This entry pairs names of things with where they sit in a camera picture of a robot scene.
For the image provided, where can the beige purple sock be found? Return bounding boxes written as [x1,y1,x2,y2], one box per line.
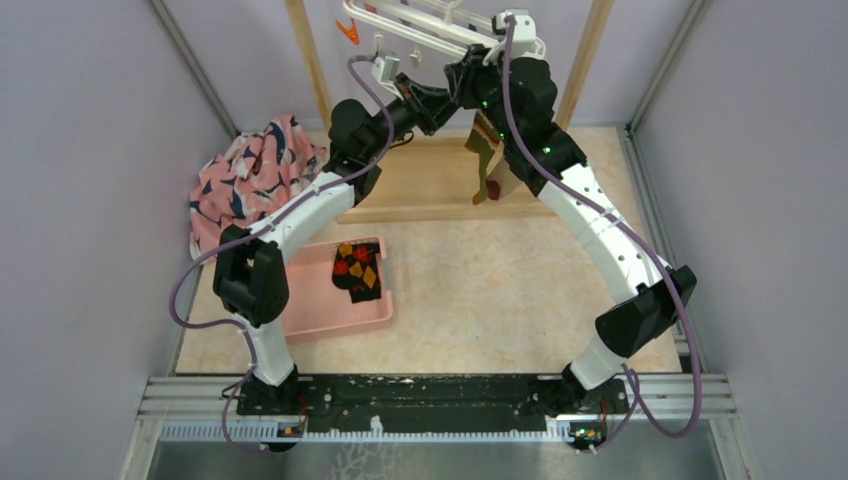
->
[485,158,526,202]

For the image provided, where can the argyle patterned sock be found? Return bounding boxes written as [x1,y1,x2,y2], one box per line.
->
[331,242,382,304]

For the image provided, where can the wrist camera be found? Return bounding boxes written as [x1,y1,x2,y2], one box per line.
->
[482,8,546,66]
[371,50,400,96]

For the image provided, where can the pink patterned cloth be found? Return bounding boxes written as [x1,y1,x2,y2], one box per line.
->
[188,114,329,259]

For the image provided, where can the wooden hanger stand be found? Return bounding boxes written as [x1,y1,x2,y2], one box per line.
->
[284,1,615,223]

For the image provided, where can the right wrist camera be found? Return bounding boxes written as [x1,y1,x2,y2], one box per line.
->
[482,8,546,66]

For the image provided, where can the green striped sock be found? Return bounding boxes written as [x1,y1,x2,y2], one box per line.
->
[464,110,502,206]

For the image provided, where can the pink plastic basket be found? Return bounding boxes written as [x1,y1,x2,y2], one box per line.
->
[282,236,394,342]

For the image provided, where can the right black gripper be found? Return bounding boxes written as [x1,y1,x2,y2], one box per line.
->
[446,43,520,146]

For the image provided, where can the white plastic clip hanger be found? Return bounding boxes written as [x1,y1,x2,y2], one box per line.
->
[342,0,501,61]

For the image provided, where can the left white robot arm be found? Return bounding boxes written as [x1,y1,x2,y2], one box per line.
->
[213,74,460,414]

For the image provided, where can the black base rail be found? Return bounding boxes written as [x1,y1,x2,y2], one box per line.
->
[158,372,631,454]

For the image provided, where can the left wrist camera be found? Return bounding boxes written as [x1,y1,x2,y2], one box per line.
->
[371,50,400,96]

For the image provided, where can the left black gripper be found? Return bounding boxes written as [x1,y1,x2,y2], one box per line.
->
[363,72,460,161]

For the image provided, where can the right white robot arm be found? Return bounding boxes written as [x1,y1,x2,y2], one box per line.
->
[444,44,697,412]

